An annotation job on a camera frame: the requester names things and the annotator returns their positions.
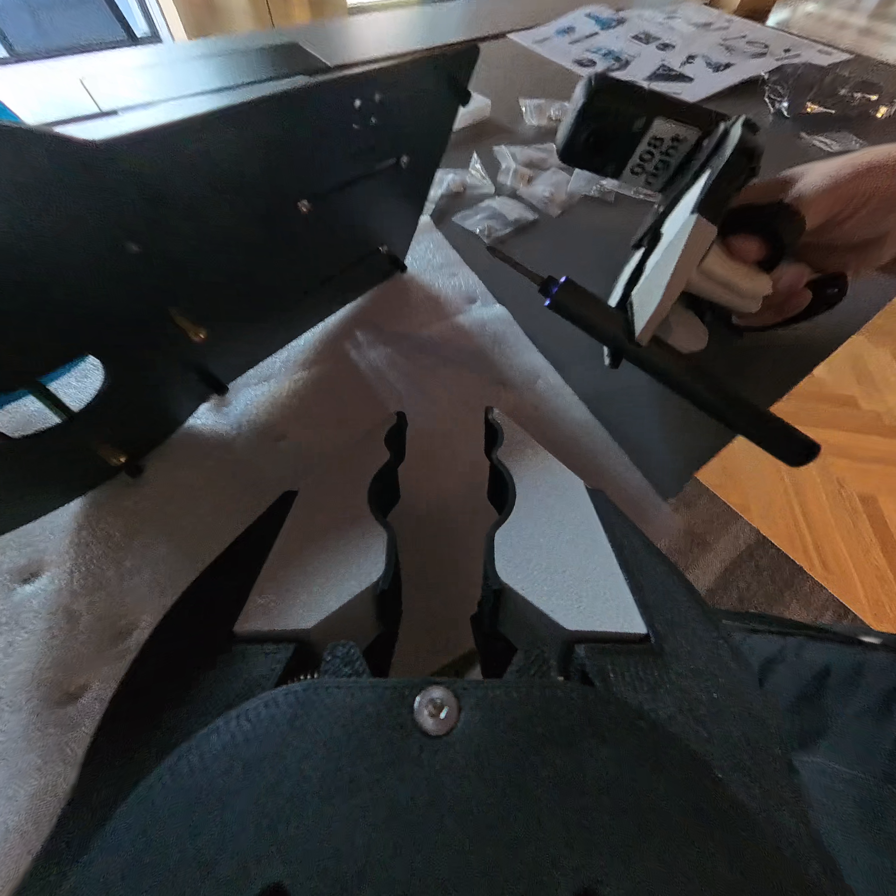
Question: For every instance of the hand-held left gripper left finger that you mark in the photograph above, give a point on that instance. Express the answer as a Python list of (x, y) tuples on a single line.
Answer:
[(315, 560)]

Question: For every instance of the printed instruction sheet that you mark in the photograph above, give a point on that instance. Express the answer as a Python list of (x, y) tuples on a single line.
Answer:
[(700, 42)]

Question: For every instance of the person's right hand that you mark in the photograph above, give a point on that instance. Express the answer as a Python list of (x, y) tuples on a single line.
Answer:
[(840, 203)]

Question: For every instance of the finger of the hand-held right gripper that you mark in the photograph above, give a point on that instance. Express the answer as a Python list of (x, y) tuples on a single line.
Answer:
[(682, 192), (665, 273)]

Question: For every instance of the pile of small screw bags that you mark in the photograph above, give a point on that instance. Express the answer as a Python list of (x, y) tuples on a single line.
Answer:
[(518, 203)]

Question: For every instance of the white foam sheet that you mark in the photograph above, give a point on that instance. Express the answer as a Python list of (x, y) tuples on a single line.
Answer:
[(434, 350)]

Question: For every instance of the black metal robot chassis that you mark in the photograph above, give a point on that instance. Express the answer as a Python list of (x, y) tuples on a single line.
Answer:
[(210, 231)]

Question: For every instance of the window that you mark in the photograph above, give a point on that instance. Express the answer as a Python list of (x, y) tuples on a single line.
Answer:
[(77, 21)]

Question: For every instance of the person's dark pants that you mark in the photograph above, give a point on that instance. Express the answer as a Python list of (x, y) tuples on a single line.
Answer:
[(826, 700)]

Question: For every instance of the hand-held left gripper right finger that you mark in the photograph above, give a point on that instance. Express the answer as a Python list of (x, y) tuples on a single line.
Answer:
[(560, 574)]

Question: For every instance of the dark grey desk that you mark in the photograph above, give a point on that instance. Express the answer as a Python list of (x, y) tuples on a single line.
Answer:
[(763, 364)]

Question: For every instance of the black electric screwdriver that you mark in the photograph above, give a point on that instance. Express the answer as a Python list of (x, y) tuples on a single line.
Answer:
[(672, 364)]

